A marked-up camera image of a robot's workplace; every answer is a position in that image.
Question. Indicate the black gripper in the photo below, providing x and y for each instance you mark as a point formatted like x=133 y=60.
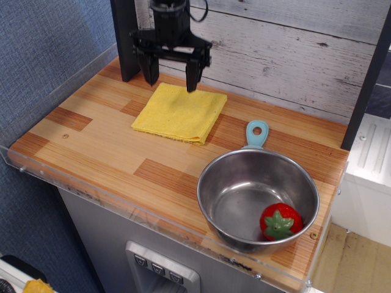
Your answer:
x=171 y=39

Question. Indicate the yellow towel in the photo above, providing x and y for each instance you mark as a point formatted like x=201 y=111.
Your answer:
x=174 y=113

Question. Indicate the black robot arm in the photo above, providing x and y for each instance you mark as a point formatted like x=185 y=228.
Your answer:
x=168 y=3

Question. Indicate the red toy strawberry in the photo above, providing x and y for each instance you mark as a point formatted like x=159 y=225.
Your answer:
x=280 y=221

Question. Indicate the grey toy fridge cabinet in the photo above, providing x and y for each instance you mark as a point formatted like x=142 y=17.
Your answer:
x=105 y=234

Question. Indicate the silver dispenser button panel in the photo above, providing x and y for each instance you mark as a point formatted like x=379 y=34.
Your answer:
x=153 y=272

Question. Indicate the white toy sink unit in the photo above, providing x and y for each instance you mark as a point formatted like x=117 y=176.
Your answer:
x=362 y=202

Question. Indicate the yellow object bottom corner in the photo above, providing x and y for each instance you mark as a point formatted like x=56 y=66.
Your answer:
x=37 y=286

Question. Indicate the dark grey left post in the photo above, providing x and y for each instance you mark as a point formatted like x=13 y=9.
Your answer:
x=125 y=21

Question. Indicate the dark grey post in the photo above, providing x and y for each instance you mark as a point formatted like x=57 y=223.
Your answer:
x=125 y=21
x=371 y=77

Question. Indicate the silver bowl with blue handle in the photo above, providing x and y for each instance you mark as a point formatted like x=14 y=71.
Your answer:
x=235 y=188

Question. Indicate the clear acrylic guard rail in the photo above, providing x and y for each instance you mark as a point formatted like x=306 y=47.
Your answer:
x=123 y=186

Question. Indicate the dark grey right post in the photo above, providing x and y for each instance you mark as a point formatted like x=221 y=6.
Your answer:
x=371 y=77

